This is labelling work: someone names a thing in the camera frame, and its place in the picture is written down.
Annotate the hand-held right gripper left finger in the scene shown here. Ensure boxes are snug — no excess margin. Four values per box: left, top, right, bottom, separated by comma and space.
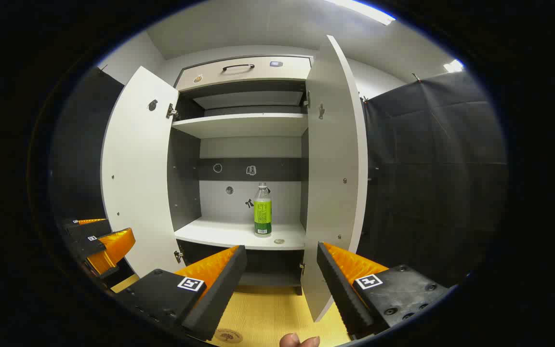
114, 245, 248, 342

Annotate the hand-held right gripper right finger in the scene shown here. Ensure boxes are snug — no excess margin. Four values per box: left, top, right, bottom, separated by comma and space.
316, 242, 451, 340

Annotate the round wooden coaster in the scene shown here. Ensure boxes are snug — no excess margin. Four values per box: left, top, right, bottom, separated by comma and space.
214, 329, 244, 344

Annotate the cabinet door with checkered sticker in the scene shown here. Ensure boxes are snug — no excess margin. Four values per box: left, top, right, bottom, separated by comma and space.
100, 66, 186, 279

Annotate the green label plastic bottle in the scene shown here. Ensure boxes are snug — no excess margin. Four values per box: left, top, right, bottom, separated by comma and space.
253, 182, 273, 238

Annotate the cabinet door with box stickers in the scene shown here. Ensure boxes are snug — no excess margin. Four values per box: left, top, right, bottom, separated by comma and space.
301, 35, 369, 322

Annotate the white cabinet shelf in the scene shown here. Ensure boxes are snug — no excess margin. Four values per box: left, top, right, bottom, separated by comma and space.
174, 217, 307, 251
172, 113, 309, 139

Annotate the grey and white cabinet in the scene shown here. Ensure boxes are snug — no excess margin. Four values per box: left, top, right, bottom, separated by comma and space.
167, 54, 315, 295

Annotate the white cabinet drawer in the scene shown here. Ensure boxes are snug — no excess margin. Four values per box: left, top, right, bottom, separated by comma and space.
175, 56, 313, 92

